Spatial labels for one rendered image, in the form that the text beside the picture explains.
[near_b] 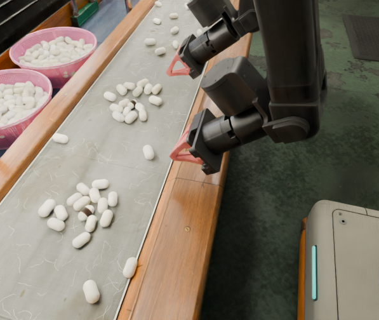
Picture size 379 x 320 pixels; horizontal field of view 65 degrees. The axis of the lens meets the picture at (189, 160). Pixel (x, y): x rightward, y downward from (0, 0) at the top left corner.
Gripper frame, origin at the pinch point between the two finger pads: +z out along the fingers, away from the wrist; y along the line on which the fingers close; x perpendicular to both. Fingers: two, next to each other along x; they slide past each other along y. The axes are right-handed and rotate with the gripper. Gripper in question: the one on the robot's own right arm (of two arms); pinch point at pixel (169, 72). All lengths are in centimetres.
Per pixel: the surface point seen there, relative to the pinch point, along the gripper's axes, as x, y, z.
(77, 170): -2.9, 30.1, 14.3
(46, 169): -7.3, 31.3, 19.5
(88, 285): 5, 52, 3
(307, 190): 100, -36, 9
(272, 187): 88, -34, 23
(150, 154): 5.2, 23.8, 2.2
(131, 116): -0.3, 12.8, 8.5
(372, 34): 141, -225, -38
